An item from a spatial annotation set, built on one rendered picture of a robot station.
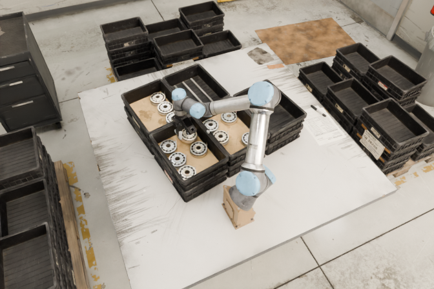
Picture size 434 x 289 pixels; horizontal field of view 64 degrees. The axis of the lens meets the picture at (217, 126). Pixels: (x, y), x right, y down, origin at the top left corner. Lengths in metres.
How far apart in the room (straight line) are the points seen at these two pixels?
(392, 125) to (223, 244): 1.71
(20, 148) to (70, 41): 2.06
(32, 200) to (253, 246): 1.52
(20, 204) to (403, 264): 2.68
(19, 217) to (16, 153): 0.47
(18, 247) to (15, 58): 1.36
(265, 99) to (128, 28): 2.37
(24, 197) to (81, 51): 2.17
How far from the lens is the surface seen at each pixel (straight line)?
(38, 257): 2.34
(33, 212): 2.63
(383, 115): 3.06
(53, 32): 4.84
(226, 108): 1.84
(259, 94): 1.60
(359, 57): 3.77
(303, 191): 2.14
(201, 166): 2.01
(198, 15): 3.86
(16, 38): 3.21
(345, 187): 2.24
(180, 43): 3.45
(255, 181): 1.60
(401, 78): 3.47
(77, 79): 4.02
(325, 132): 2.46
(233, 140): 2.13
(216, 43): 3.63
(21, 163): 2.76
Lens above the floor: 2.49
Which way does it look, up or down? 49 degrees down
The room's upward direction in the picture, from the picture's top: 2 degrees clockwise
